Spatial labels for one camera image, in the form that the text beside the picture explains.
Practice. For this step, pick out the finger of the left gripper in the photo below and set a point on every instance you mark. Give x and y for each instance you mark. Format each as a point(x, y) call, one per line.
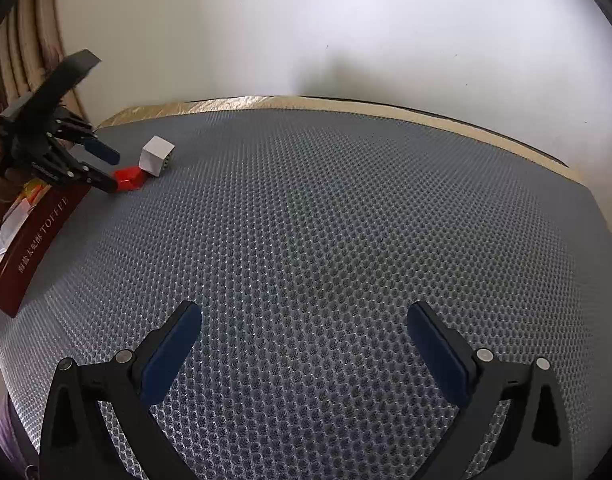
point(72, 128)
point(51, 162)

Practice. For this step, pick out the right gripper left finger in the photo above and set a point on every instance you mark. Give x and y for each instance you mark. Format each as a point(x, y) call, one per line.
point(75, 443)

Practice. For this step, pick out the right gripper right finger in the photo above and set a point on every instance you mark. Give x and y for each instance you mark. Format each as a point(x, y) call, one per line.
point(534, 440)

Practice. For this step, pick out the red wooden block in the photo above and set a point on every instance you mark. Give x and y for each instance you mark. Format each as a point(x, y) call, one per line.
point(130, 179)

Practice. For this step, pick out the white striped wooden cube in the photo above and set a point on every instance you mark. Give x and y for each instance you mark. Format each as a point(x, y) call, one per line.
point(155, 155)

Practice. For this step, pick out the person's left hand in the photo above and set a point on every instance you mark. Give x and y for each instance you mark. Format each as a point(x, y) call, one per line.
point(12, 181)

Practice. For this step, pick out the purple cloth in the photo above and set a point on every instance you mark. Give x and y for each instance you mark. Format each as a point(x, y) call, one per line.
point(19, 458)

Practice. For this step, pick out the red gold toffee box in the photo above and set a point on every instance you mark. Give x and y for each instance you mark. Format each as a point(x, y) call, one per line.
point(21, 260)

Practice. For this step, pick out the beige patterned curtain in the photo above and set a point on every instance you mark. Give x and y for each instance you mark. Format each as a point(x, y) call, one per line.
point(30, 49)

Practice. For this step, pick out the grey mesh cushion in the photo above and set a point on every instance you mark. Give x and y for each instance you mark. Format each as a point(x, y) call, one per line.
point(304, 236)

